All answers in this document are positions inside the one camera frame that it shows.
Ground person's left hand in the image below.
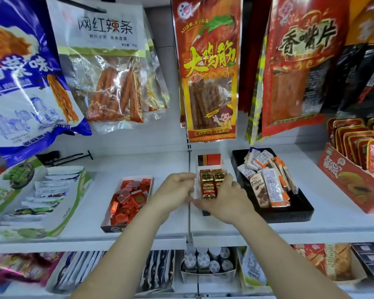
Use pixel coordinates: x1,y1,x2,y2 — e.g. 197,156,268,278
150,173,197,220

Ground person's right hand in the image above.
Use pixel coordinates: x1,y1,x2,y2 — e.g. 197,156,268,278
192,175,253,225

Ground white candy display box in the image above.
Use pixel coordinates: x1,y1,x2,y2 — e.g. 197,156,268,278
196,154,236,216

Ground person's left forearm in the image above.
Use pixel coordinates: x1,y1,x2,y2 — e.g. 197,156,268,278
69,201,175,299

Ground person's right forearm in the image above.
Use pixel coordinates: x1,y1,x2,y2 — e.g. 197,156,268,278
234,208,353,299

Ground pile of gold red candies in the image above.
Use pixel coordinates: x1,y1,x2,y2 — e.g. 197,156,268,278
199,169,227,201

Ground clear shelf divider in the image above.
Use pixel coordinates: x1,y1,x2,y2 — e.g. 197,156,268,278
185,127,196,249

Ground group of small capped bottles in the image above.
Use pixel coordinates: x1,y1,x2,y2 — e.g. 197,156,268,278
183,247,235,274

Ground pile of red wrapped candies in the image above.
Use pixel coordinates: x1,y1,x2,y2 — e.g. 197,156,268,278
110,179,152,225

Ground pile of white orange wafer packets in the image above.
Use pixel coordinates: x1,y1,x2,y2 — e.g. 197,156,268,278
237,147,299,208

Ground white printed packet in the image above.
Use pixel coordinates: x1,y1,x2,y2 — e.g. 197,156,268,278
241,247,269,287

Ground dark cardboard candy box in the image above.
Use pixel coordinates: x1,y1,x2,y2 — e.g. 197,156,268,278
100,176,154,233

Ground yellow green snack packet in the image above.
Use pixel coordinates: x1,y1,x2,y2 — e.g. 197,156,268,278
245,34,270,145

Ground black plastic tray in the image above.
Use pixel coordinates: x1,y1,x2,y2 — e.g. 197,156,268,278
231,148,315,223

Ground red orange cartoon snack packet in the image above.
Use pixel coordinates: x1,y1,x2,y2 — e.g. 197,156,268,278
171,0,244,143

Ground white metal shelf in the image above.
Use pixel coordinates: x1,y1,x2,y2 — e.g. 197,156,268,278
0,142,374,255

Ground black metal peg hook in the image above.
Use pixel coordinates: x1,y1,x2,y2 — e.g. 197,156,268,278
37,150,94,167

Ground orange crispy snack packets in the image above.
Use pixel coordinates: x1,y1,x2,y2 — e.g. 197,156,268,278
294,243,353,281

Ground row of blue white packets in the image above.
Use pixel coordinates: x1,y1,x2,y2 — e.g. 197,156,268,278
54,250,176,293

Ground clear spicy stick packet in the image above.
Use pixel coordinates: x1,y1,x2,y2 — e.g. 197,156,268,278
46,0,171,135

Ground row of white green sachets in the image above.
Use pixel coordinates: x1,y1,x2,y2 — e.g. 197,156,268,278
1,166,85,222

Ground red cardboard display box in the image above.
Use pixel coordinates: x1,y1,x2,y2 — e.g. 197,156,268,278
317,118,374,214

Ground large red snack packet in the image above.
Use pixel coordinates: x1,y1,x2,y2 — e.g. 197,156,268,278
261,0,352,138

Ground row of red snack packets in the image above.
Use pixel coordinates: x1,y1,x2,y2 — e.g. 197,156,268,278
329,118,374,175

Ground green white display box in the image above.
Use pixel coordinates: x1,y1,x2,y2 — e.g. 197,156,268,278
0,156,95,241

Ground stack of black flat packets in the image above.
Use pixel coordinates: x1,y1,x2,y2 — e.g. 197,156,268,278
351,242,374,284

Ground pink snack packets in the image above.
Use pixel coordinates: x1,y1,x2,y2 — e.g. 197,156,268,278
0,252,64,287

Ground blue white snack bag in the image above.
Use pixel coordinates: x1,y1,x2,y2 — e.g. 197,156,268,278
0,0,93,167

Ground black hanging snack packets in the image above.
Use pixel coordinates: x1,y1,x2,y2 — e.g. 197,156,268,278
322,42,374,119

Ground orange yellow hanging packet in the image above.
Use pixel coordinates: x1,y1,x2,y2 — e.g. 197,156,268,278
345,0,374,46

